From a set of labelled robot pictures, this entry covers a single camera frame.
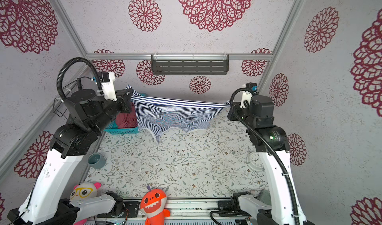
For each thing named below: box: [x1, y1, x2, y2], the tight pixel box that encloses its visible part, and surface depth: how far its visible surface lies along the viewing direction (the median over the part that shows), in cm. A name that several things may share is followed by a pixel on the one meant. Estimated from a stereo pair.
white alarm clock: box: [246, 151, 265, 172], surface depth 88 cm
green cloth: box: [256, 188, 272, 206], surface depth 79 cm
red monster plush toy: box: [140, 185, 171, 225], surface depth 70 cm
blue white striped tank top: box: [125, 84, 232, 143], surface depth 70 cm
